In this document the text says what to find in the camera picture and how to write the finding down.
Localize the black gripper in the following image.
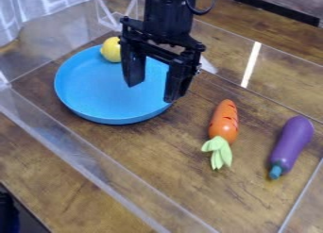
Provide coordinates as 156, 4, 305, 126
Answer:
119, 0, 206, 103

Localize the orange toy carrot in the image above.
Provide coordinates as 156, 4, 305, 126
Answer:
200, 99, 238, 170

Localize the blue round tray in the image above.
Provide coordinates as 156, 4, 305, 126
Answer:
53, 45, 171, 125

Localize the yellow toy lemon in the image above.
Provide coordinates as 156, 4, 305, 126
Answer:
99, 37, 120, 62

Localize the white curtain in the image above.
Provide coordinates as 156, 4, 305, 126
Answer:
0, 0, 89, 47

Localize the purple toy eggplant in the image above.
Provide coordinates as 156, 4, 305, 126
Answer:
269, 116, 313, 179

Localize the clear acrylic enclosure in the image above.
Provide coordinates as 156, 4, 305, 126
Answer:
0, 0, 323, 233

